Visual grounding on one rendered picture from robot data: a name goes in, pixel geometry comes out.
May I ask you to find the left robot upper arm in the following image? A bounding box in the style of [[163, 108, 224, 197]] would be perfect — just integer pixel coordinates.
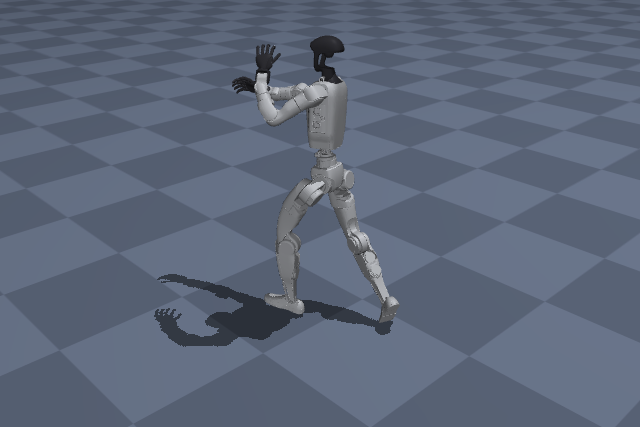
[[263, 85, 328, 126]]

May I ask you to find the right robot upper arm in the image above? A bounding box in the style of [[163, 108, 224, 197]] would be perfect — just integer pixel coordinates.
[[292, 76, 341, 97]]

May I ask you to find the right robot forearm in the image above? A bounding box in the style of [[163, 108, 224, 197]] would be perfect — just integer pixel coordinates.
[[269, 84, 298, 101]]

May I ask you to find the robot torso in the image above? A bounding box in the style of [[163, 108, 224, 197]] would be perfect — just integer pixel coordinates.
[[306, 76, 347, 194]]

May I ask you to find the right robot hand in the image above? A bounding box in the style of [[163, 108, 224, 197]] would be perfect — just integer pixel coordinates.
[[232, 76, 270, 93]]

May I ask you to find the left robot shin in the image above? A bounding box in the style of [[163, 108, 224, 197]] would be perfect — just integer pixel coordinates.
[[275, 239, 300, 303]]

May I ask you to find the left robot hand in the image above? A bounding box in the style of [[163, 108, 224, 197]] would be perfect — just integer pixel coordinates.
[[255, 44, 281, 84]]

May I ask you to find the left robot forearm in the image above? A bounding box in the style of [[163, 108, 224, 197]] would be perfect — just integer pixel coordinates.
[[254, 72, 277, 121]]

